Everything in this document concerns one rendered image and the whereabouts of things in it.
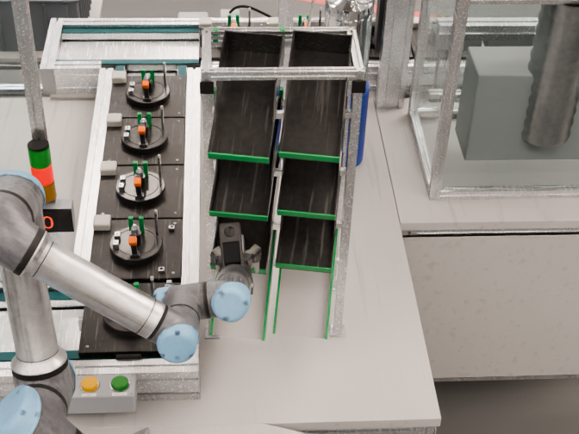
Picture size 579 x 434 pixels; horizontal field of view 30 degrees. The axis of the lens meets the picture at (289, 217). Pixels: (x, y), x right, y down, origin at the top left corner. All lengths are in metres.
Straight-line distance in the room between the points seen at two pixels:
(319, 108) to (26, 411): 0.88
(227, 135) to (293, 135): 0.14
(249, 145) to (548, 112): 1.12
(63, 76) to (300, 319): 1.43
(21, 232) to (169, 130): 1.39
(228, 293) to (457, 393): 1.88
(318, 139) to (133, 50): 1.60
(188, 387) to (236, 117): 0.69
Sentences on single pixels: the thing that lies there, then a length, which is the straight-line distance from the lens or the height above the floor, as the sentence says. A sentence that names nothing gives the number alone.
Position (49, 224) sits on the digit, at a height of 1.20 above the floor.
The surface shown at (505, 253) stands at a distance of 3.30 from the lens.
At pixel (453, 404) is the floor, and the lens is 3.82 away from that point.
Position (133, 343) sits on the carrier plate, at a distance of 2.63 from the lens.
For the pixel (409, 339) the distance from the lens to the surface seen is 2.81.
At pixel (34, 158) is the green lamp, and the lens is 2.51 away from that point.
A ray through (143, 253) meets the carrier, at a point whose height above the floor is 0.99.
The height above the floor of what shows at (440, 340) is 0.35.
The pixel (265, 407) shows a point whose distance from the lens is 2.62.
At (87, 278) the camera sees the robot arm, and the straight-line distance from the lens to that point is 1.99.
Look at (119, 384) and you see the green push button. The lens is 2.54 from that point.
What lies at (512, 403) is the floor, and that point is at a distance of 3.87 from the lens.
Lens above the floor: 2.87
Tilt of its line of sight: 40 degrees down
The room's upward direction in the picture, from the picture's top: 2 degrees clockwise
